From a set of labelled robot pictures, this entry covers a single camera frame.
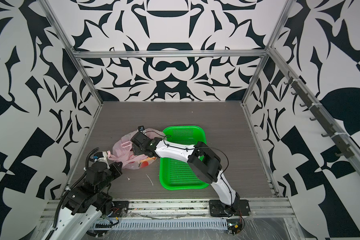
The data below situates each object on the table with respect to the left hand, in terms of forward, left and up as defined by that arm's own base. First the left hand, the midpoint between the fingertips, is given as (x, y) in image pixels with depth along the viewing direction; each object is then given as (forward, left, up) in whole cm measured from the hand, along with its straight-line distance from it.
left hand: (122, 160), depth 77 cm
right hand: (+11, -6, -4) cm, 13 cm away
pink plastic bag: (+7, +2, -3) cm, 8 cm away
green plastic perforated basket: (-4, -27, -13) cm, 30 cm away
